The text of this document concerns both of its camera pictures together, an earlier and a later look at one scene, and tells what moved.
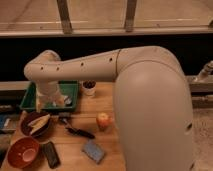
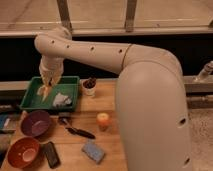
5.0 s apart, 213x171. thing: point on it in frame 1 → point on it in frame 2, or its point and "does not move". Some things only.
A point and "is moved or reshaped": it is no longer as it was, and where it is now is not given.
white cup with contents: (89, 88) does not move
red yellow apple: (102, 120) does not move
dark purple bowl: (28, 116) does not move
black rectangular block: (51, 155) does not move
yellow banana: (36, 124) is moved or reshaped
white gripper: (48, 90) → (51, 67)
